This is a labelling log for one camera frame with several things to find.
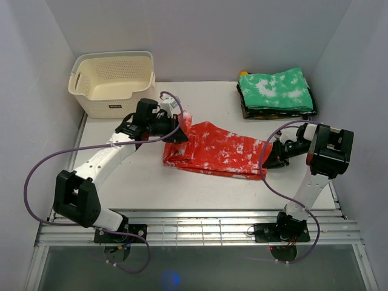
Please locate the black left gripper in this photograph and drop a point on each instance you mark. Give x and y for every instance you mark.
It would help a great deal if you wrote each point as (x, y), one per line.
(178, 136)

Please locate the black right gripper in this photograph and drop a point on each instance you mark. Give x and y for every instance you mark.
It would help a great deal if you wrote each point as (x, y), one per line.
(275, 158)

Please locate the red white tie-dye trousers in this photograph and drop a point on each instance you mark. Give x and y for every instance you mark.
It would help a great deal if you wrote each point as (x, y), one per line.
(211, 150)

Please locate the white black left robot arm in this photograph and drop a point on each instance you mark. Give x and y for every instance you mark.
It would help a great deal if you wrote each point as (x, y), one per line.
(76, 192)

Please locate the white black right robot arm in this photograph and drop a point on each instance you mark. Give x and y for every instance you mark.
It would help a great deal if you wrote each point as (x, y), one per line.
(328, 151)

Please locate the green white tie-dye trousers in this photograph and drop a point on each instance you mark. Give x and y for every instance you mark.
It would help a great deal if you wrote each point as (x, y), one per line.
(286, 90)

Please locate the cream perforated plastic basket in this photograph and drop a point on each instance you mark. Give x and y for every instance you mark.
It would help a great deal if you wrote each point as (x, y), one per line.
(110, 84)

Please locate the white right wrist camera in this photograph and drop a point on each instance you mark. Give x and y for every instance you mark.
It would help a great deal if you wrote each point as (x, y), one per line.
(283, 137)

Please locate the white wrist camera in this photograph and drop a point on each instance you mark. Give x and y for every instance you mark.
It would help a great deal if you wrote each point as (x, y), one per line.
(283, 137)
(170, 105)

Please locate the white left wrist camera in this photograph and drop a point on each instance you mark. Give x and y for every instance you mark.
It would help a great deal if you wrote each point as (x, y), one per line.
(170, 105)

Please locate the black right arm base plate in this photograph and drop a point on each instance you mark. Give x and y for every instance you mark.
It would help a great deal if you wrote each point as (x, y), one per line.
(270, 232)

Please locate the aluminium table frame rails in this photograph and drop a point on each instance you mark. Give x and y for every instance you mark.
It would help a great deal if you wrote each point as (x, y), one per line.
(200, 235)

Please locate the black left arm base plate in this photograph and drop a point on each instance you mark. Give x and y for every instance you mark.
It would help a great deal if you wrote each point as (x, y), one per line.
(103, 237)

